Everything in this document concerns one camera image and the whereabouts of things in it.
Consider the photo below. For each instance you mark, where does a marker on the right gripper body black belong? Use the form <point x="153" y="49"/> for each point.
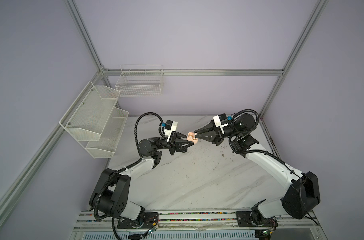
<point x="230" y="128"/>

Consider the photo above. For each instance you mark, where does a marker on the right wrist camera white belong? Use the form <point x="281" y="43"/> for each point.
<point x="221" y="121"/>

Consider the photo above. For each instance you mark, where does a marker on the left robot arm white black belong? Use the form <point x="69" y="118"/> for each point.
<point x="110" y="197"/>

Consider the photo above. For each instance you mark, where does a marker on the aluminium mounting rail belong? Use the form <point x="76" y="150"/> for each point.
<point x="196" y="220"/>

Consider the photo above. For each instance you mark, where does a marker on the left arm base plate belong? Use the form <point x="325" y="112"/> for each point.
<point x="144" y="221"/>

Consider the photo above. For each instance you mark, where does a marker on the white mesh shelf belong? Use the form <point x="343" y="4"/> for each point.
<point x="109" y="140"/>
<point x="86" y="119"/>

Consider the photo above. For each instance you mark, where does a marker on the white wire basket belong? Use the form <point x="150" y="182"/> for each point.
<point x="140" y="80"/>

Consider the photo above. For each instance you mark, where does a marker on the pink round charging case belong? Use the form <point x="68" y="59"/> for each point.
<point x="192" y="137"/>

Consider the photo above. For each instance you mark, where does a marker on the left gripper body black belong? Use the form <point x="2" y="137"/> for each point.
<point x="161" y="144"/>

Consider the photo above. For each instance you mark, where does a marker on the white mesh shelf upper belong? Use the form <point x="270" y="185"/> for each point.
<point x="86" y="119"/>

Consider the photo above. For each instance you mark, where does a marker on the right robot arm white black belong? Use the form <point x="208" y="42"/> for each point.
<point x="302" y="189"/>

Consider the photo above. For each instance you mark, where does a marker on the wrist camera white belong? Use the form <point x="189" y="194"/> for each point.
<point x="221" y="121"/>
<point x="168" y="130"/>

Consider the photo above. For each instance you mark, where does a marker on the white mesh shelf lower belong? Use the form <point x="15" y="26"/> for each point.
<point x="109" y="140"/>

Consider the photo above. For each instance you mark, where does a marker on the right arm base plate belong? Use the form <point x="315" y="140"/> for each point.
<point x="254" y="219"/>

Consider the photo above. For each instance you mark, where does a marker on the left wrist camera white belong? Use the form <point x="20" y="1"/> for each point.
<point x="168" y="130"/>

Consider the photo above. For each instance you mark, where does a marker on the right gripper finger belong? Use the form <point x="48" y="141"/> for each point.
<point x="210" y="137"/>
<point x="210" y="127"/>

